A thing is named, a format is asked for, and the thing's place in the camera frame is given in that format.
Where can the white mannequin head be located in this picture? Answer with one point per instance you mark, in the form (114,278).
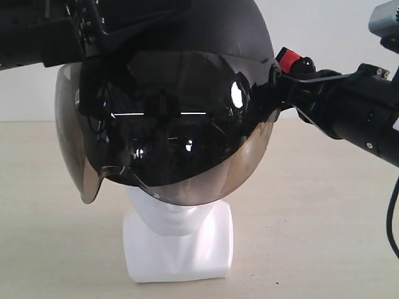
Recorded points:
(167,243)

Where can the black helmet with tinted visor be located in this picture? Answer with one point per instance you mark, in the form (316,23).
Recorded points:
(183,110)

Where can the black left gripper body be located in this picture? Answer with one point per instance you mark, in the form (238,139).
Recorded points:
(352,106)

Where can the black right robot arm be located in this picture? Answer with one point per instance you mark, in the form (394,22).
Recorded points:
(20,33)

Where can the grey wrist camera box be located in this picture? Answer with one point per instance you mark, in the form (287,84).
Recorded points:
(384,19)

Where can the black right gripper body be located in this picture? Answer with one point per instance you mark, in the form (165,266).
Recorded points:
(75,30)

